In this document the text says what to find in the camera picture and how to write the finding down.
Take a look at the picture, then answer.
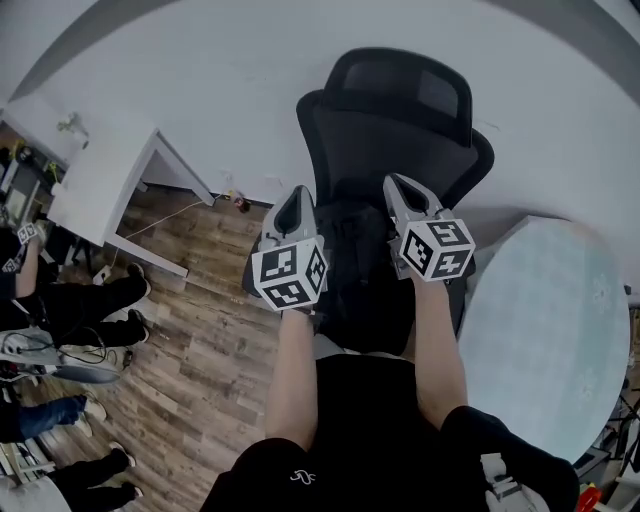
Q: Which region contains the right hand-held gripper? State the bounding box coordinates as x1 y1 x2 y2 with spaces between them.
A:
382 173 477 285

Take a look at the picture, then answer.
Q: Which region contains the pale floor cable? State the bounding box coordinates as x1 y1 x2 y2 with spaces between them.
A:
112 192 236 266

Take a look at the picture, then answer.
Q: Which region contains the black mesh office chair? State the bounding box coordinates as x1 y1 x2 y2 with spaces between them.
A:
242 47 496 359

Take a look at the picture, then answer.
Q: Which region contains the person's black t-shirt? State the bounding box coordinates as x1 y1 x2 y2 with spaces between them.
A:
199 352 581 512

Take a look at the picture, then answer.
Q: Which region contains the grey device with cables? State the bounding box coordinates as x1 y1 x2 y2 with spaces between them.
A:
0 327 121 386

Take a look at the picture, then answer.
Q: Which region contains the round pale blue table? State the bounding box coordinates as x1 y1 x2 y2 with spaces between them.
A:
457 214 633 467

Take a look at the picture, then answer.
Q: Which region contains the grey shoulder strap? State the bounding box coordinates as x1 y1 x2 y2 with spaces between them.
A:
479 452 531 512

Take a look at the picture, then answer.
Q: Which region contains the white desk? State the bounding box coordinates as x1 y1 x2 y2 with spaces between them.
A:
46 127 217 279

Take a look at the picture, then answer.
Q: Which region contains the person's left forearm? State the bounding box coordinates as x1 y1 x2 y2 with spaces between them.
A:
263 305 320 452

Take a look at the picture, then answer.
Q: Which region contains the person's right forearm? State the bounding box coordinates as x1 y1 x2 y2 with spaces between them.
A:
408 277 472 432

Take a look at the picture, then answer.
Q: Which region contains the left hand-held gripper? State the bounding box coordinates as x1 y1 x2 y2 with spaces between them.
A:
251 185 330 313

